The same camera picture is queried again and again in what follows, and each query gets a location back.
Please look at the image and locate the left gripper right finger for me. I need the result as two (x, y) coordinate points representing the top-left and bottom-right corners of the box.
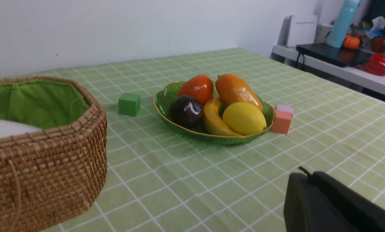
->
(312, 171), (385, 232)

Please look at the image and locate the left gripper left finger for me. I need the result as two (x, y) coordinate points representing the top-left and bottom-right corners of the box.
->
(284, 166), (359, 232)

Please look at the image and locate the yellow lemon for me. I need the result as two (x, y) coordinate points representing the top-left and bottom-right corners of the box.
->
(222, 102), (267, 136)

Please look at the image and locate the yellow banana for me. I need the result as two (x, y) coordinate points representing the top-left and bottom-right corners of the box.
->
(203, 95), (243, 138)

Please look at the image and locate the orange yellow mango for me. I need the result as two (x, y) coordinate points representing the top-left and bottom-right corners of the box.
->
(215, 73), (264, 112)

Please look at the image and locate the dark purple mangosteen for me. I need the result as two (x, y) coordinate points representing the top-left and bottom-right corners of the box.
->
(169, 95), (204, 129)

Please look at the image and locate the orange persimmon with green calyx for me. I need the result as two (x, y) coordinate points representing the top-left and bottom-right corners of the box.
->
(178, 74), (214, 105)

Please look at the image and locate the white radish with leaves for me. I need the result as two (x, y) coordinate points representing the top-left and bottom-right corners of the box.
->
(0, 119), (42, 138)

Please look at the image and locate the red-orange foam cube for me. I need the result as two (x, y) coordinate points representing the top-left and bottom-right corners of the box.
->
(270, 110), (292, 134)

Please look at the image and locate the pink foam cube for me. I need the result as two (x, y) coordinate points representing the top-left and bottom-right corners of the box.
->
(275, 104), (294, 117)

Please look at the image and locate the white shelf beside table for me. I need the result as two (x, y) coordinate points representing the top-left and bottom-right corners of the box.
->
(272, 44), (385, 95)

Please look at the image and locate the red toy bell pepper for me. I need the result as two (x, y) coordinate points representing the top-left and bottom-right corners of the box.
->
(364, 53), (385, 76)

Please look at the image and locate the green checkered tablecloth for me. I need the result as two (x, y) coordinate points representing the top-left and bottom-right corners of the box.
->
(15, 48), (385, 232)

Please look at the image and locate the black laptop on shelf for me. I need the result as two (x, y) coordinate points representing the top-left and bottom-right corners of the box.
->
(296, 43), (372, 68)

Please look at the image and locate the small orange toy pumpkin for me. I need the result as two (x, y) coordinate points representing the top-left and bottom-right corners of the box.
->
(342, 35), (361, 50)

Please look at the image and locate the dark red toy apple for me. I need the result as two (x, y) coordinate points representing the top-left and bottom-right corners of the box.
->
(371, 36), (385, 54)

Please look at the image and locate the white box on shelf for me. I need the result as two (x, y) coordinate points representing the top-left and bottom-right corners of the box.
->
(286, 15), (318, 48)

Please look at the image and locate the white cup on shelf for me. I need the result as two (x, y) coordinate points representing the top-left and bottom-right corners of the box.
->
(315, 23), (333, 44)

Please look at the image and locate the green leaf-shaped glass plate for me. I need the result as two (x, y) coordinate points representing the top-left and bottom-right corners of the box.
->
(153, 81), (276, 146)

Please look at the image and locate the white tissue pack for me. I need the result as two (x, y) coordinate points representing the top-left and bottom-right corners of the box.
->
(365, 16), (385, 39)

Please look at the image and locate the light blue water bottle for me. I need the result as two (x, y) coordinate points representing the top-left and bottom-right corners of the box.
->
(326, 0), (361, 48)

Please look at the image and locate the green foam cube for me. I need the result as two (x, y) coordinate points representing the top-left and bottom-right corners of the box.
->
(118, 93), (140, 117)

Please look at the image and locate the woven rattan basket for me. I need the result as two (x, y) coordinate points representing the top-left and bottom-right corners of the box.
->
(0, 76), (107, 232)

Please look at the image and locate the green fabric basket liner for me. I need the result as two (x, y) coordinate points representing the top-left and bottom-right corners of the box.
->
(0, 80), (89, 129)

